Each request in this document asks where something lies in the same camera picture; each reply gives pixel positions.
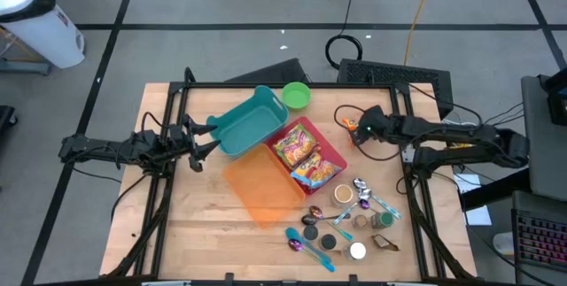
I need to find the white trash can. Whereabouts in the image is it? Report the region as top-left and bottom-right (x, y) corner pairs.
(0, 0), (86, 69)

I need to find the teal plastic basket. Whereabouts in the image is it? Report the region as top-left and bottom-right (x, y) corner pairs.
(206, 85), (290, 158)

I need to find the green plastic bowl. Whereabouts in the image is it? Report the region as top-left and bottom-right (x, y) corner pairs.
(282, 81), (312, 111)

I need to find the brown spice pouch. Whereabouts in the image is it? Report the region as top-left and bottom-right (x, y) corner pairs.
(370, 234), (400, 252)

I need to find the green lid spice jar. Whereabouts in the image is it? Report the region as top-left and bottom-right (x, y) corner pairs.
(370, 210), (395, 230)

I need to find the teal plastic spoon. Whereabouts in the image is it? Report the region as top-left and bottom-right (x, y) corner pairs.
(284, 227), (333, 265)

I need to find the purple spoon teal handle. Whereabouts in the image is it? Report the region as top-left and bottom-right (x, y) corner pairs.
(287, 237), (337, 274)

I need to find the white computer mouse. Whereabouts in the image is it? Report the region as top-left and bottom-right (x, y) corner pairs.
(493, 231), (516, 256)

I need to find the white paper sheet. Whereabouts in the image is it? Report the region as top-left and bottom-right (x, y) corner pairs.
(452, 173), (493, 227)

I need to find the black mesh computer case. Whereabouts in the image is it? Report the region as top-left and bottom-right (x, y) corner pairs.
(337, 58), (454, 120)

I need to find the chicken ramen pack orange edge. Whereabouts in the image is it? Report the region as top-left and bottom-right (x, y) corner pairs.
(342, 117), (361, 149)

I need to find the white lid spice jar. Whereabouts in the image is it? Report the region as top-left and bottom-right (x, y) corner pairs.
(345, 241), (368, 261)

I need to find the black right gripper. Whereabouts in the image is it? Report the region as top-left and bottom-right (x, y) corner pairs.
(353, 104), (393, 146)

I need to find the silver spoon light blue handle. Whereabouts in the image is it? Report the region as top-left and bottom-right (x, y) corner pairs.
(331, 188), (372, 226)
(352, 177), (403, 220)

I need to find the black flat panel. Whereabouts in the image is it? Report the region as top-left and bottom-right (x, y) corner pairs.
(223, 58), (310, 85)

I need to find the black floor cable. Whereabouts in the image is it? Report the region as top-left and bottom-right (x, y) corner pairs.
(324, 0), (364, 70)

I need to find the ramen pack blue edge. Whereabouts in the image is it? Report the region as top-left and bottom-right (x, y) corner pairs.
(290, 151), (345, 189)

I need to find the backlit computer keyboard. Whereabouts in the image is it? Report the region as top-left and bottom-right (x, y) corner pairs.
(513, 208), (567, 274)

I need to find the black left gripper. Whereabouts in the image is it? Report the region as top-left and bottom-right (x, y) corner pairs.
(167, 113), (221, 174)

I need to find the yellow cable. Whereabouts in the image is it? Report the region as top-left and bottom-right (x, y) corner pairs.
(402, 0), (439, 67)

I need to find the orange translucent plastic bin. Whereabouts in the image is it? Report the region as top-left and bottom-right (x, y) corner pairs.
(221, 143), (307, 229)

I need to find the black keyboard desk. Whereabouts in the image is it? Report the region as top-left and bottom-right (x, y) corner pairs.
(460, 168), (567, 286)

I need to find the grey metal stand base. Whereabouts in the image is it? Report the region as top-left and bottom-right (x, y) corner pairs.
(0, 58), (52, 77)

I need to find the red plastic bin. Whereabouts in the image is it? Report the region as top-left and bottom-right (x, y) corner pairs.
(264, 116), (348, 197)

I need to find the black aluminium table frame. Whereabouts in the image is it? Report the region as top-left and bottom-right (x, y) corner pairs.
(105, 66), (478, 285)

